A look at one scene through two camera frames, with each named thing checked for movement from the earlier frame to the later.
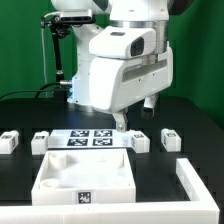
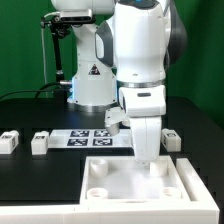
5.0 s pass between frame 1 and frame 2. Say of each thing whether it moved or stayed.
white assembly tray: moved
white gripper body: moved
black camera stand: stayed
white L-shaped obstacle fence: stayed
